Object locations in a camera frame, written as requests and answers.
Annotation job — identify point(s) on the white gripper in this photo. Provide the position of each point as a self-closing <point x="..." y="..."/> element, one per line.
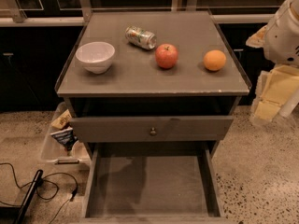
<point x="282" y="37"/>

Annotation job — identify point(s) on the red apple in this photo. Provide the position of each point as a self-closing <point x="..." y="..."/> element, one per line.
<point x="166" y="56"/>

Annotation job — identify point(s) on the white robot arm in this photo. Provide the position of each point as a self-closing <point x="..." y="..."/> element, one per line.
<point x="277" y="91"/>

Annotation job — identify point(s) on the grey wooden drawer cabinet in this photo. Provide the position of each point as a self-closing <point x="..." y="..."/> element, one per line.
<point x="135" y="86"/>

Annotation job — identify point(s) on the closed grey top drawer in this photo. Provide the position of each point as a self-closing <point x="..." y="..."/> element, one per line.
<point x="137" y="129"/>

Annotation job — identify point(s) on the brass drawer knob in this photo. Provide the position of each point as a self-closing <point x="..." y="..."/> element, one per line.
<point x="152" y="131"/>

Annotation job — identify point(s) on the open grey middle drawer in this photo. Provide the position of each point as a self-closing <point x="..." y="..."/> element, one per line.
<point x="139" y="189"/>

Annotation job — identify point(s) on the orange fruit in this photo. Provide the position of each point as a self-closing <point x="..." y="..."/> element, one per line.
<point x="214" y="60"/>

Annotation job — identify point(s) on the crushed soda can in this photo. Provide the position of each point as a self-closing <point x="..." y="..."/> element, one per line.
<point x="140" y="37"/>

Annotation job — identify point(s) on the white ceramic bowl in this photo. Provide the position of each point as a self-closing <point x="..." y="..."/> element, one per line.
<point x="95" y="57"/>

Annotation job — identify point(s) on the tan snack packet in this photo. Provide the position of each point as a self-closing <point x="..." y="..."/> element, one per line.
<point x="62" y="120"/>

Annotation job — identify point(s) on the dark blue snack bag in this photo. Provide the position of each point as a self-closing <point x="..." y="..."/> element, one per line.
<point x="65" y="137"/>

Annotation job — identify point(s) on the clear plastic storage bin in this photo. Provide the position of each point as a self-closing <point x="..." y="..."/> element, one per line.
<point x="55" y="153"/>

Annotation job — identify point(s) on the black bar on floor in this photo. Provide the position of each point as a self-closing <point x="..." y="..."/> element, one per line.
<point x="28" y="197"/>

